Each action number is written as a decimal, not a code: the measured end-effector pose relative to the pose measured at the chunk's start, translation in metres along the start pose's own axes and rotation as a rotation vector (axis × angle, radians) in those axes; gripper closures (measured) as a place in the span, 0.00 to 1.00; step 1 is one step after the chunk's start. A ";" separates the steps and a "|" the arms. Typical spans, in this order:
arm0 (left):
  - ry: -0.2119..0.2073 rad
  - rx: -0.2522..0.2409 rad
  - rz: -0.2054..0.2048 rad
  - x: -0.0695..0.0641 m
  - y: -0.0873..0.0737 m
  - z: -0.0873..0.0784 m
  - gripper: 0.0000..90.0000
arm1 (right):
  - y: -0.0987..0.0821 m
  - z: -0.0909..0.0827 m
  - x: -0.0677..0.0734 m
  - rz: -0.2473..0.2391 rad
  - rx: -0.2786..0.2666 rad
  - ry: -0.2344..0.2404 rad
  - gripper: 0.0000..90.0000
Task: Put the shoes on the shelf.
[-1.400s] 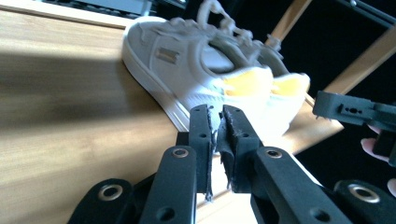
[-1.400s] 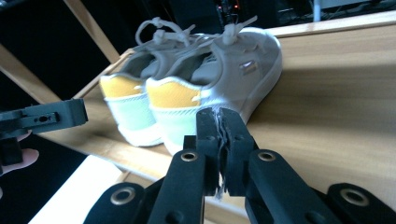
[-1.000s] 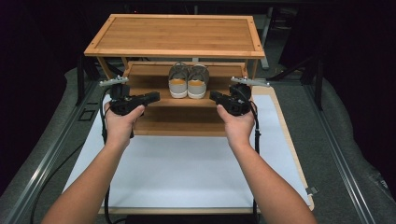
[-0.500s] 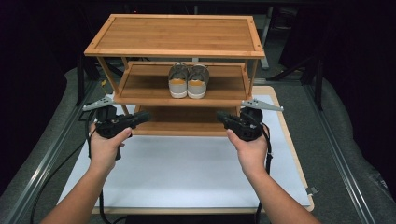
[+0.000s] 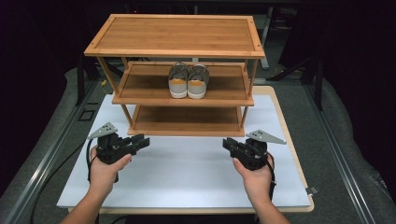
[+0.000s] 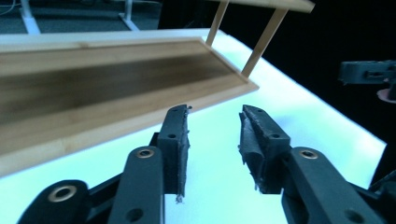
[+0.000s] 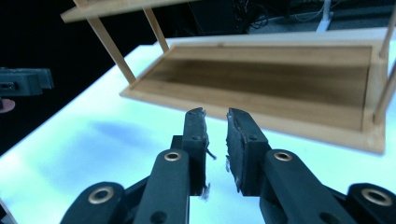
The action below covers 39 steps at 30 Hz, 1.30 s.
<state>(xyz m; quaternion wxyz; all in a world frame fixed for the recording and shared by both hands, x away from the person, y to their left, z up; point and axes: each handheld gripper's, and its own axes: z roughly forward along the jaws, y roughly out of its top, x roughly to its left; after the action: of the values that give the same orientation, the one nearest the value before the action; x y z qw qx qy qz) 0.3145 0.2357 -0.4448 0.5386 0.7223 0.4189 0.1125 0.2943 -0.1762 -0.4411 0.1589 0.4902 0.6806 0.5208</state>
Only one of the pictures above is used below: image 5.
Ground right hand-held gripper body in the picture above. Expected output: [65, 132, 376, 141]
[237, 129, 287, 171]

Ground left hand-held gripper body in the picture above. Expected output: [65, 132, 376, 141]
[87, 121, 138, 165]

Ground grey canvas shoe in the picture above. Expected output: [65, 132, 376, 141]
[167, 62, 190, 99]
[187, 63, 210, 100]

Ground wooden shoe rack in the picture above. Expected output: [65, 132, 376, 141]
[83, 13, 266, 138]

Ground person's left hand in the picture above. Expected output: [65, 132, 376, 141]
[88, 147, 134, 195]

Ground person's right hand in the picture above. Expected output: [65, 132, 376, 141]
[233, 157, 275, 203]

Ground white table mat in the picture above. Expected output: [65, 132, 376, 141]
[56, 92, 312, 209]

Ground black metal stand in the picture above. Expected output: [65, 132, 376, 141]
[313, 59, 324, 110]
[75, 55, 87, 106]

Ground white metal stand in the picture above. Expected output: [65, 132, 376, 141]
[260, 7, 275, 71]

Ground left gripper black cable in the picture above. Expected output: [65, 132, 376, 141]
[29, 139, 96, 224]

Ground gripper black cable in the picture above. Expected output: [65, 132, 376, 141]
[29, 139, 96, 224]
[265, 152, 278, 201]

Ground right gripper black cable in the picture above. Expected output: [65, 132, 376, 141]
[265, 152, 278, 201]

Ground aluminium floor rail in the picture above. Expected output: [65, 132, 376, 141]
[303, 83, 378, 224]
[3, 80, 99, 224]

